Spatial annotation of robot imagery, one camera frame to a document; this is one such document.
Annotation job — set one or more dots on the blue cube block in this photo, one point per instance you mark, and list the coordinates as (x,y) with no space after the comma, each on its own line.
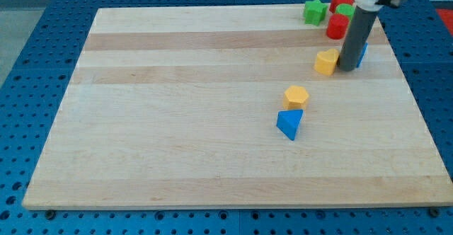
(362,55)

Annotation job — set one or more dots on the light wooden board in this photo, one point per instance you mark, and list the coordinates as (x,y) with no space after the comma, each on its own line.
(176,108)

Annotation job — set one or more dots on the blue triangle block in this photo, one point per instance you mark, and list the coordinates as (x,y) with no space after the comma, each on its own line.
(288,122)

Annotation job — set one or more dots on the yellow hexagon block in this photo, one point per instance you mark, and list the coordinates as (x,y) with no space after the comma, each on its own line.
(295,97)

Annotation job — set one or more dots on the yellow heart block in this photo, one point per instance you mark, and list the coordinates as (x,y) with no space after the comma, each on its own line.
(326,61)

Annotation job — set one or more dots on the green star block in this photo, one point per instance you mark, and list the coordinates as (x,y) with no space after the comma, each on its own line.
(314,12)

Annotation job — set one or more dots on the red cylinder block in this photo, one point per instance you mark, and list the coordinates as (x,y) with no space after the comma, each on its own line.
(337,26)

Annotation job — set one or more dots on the green cylinder block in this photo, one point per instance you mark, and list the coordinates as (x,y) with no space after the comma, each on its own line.
(347,10)

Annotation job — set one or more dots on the red hexagon block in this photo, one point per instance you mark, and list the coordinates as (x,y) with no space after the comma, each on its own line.
(335,3)

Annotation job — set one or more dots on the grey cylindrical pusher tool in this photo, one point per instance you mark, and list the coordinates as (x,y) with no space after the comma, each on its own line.
(355,39)

